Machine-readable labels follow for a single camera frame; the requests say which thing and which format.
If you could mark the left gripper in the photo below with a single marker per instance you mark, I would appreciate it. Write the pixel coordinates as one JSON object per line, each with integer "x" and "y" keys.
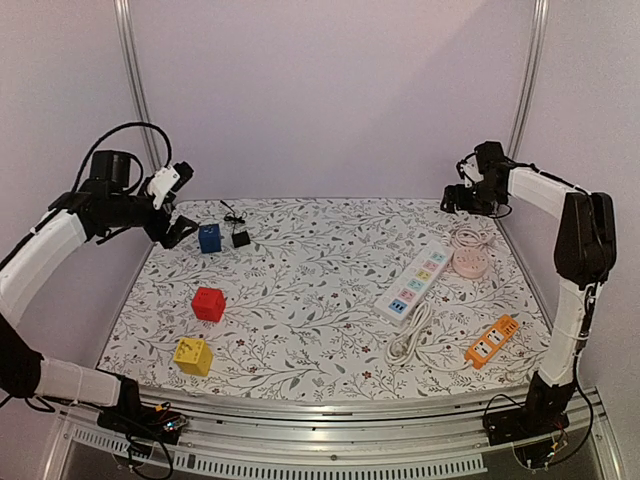
{"x": 173, "y": 235}

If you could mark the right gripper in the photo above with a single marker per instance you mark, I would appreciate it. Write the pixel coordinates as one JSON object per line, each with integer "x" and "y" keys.
{"x": 456, "y": 198}

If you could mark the blue cube socket adapter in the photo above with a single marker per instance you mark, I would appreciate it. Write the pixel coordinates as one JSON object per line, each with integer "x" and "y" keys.
{"x": 209, "y": 238}

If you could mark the red cube socket adapter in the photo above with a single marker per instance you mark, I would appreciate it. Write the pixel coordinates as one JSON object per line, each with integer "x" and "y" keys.
{"x": 208, "y": 304}

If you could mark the white multicolour power strip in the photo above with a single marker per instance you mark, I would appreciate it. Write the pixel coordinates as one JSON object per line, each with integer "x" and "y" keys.
{"x": 395, "y": 305}

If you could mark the yellow cube socket adapter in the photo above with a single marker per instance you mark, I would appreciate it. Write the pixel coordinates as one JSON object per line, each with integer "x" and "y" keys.
{"x": 193, "y": 357}

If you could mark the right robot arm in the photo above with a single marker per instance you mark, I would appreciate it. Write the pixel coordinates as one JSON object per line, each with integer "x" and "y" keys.
{"x": 584, "y": 254}

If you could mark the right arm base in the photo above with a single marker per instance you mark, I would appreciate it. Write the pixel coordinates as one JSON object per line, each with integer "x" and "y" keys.
{"x": 525, "y": 425}

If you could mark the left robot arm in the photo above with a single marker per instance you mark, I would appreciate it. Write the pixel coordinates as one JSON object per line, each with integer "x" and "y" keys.
{"x": 25, "y": 372}

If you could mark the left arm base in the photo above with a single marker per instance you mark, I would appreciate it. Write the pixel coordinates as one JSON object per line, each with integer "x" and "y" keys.
{"x": 130, "y": 417}

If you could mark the pink round power socket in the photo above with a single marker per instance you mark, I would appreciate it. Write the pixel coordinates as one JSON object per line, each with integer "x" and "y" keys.
{"x": 470, "y": 263}

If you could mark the orange power strip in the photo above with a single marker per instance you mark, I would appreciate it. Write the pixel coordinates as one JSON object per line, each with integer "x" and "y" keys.
{"x": 491, "y": 342}

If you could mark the floral table mat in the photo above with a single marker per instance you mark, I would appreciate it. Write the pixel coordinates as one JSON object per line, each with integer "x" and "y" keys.
{"x": 299, "y": 322}

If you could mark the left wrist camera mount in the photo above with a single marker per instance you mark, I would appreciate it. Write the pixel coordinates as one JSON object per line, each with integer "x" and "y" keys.
{"x": 161, "y": 185}

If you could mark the black power adapter with cable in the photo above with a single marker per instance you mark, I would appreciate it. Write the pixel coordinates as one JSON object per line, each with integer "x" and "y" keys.
{"x": 239, "y": 235}

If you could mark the right aluminium frame post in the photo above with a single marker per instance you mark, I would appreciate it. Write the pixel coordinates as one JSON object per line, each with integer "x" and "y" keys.
{"x": 532, "y": 66}

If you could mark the aluminium frame post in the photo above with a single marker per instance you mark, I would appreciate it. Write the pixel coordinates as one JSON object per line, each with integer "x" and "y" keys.
{"x": 532, "y": 66}
{"x": 124, "y": 22}

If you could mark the left aluminium frame post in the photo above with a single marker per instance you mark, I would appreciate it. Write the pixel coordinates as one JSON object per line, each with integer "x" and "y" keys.
{"x": 124, "y": 22}

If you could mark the front aluminium rail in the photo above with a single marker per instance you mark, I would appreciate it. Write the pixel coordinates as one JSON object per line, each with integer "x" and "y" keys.
{"x": 439, "y": 437}

